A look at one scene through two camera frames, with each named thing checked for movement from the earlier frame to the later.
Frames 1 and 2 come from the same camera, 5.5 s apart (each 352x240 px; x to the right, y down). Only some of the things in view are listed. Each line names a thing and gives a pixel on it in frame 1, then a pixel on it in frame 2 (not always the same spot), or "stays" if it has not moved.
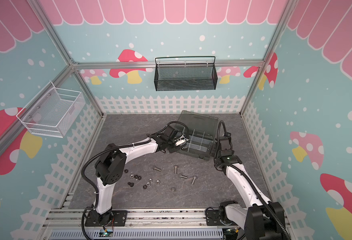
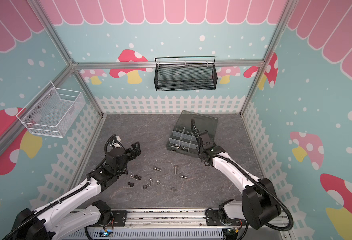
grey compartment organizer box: [203, 134] stays
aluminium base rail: [74, 219] stays
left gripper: [176, 148] to [137, 150]
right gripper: [222, 145] to [202, 137]
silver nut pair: [148, 184] stays
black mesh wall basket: [185, 77] stays
